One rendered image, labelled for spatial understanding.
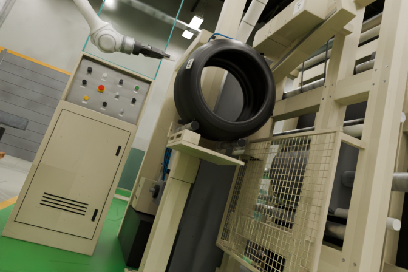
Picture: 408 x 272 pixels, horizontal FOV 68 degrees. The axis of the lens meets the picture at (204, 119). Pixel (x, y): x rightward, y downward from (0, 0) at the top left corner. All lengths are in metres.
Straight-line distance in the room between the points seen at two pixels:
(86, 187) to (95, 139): 0.33
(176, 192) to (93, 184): 0.59
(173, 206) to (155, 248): 0.26
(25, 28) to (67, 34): 1.27
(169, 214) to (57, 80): 9.46
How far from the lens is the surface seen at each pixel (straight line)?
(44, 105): 10.93
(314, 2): 1.83
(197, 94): 1.56
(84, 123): 2.20
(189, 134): 1.55
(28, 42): 11.60
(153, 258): 1.96
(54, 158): 2.19
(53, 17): 11.84
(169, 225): 1.93
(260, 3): 2.78
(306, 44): 1.90
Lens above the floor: 0.58
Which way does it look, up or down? 14 degrees up
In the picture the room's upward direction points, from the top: 17 degrees clockwise
